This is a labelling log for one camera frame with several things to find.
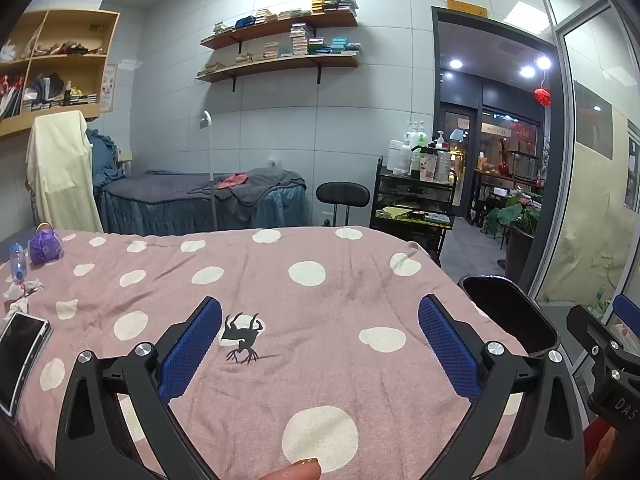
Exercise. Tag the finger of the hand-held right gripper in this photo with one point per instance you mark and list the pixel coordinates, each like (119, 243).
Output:
(629, 310)
(582, 325)

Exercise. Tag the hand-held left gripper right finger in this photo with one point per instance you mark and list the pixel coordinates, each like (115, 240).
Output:
(447, 350)

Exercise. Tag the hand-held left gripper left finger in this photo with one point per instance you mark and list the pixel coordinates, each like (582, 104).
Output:
(192, 345)

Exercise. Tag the dark brown trash bin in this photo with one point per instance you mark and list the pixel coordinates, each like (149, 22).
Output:
(505, 310)

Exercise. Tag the person's left hand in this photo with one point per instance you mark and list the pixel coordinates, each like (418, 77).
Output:
(300, 470)

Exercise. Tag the dark plant pot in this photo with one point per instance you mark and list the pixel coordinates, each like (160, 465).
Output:
(520, 255)

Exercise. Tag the beige paper window cover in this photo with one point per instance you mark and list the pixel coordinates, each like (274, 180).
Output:
(585, 220)

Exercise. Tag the green potted plant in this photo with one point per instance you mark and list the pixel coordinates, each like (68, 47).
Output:
(510, 212)

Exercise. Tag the massage bed with grey cover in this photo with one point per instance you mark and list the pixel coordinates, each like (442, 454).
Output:
(165, 200)

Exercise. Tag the black utility cart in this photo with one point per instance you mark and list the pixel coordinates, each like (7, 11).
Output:
(415, 195)

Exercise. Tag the red cloth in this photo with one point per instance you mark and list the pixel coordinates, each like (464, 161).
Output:
(231, 180)

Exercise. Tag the dark wooden table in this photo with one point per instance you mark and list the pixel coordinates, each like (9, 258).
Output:
(500, 175)

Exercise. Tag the smartphone in clear case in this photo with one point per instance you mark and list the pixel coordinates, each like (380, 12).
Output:
(20, 355)

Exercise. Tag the purple patterned pouch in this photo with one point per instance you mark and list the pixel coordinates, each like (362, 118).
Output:
(45, 249)

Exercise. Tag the red vase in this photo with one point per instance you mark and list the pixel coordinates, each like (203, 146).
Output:
(504, 165)

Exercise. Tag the crumpled white tissue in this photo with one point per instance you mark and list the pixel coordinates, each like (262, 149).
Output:
(22, 287)
(17, 306)

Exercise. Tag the white cup with red print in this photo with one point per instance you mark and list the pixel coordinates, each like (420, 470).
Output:
(427, 167)

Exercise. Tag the large clear bottle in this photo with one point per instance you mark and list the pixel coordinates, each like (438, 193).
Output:
(444, 165)

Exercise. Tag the white floor lamp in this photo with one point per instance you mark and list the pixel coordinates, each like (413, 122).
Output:
(213, 160)

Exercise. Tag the black round stool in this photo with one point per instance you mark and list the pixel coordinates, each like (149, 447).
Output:
(342, 194)

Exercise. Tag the small clear water bottle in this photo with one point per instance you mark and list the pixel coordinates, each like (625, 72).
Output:
(17, 260)

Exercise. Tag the white plastic jar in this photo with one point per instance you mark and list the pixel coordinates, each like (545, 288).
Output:
(397, 157)

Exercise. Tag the blue-grey hanging cloth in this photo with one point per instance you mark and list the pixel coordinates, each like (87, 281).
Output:
(102, 155)

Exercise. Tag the white pump bottle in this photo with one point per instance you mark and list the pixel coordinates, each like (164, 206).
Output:
(415, 135)

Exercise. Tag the cream cloth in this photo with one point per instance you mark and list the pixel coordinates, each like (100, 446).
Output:
(60, 170)

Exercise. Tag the red hanging ornament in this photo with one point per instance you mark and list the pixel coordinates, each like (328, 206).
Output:
(542, 96)

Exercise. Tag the ceiling spotlight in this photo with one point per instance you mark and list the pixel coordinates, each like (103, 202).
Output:
(542, 62)
(526, 72)
(456, 64)

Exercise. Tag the wooden cubby shelf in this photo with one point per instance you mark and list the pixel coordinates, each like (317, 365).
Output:
(111, 60)

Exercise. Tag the yellow door sign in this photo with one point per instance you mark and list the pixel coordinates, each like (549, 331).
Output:
(465, 6)

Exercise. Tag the white plastic bag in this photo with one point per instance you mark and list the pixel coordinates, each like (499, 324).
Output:
(7, 52)

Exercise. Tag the row of small boxes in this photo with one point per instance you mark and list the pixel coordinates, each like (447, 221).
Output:
(330, 4)

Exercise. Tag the wall poster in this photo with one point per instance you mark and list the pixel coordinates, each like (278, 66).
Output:
(108, 87)

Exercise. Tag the wooden wall shelf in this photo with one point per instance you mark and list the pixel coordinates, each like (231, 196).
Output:
(280, 69)
(280, 31)

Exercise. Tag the wall shelves with books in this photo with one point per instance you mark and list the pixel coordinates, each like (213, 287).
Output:
(300, 40)

